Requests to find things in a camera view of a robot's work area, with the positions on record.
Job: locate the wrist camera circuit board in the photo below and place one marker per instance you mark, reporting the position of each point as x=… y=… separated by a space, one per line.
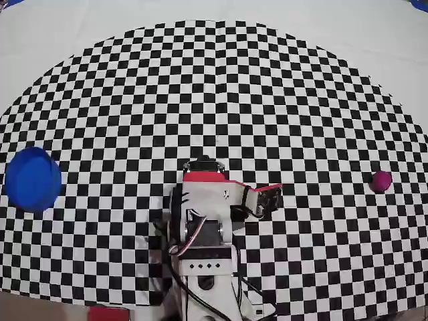
x=269 y=200

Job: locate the pink faceted ball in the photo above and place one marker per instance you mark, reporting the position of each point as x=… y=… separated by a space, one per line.
x=381 y=181

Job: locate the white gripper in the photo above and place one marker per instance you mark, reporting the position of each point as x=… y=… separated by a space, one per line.
x=204 y=167

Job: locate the red flat card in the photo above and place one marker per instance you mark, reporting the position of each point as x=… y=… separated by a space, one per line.
x=108 y=314

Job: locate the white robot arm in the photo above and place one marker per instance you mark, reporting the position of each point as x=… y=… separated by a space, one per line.
x=207 y=257

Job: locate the blue round box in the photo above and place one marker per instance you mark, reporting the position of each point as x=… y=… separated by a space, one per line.
x=31 y=180

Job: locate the checkered print white sheet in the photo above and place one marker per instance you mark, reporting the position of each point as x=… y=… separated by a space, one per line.
x=100 y=100

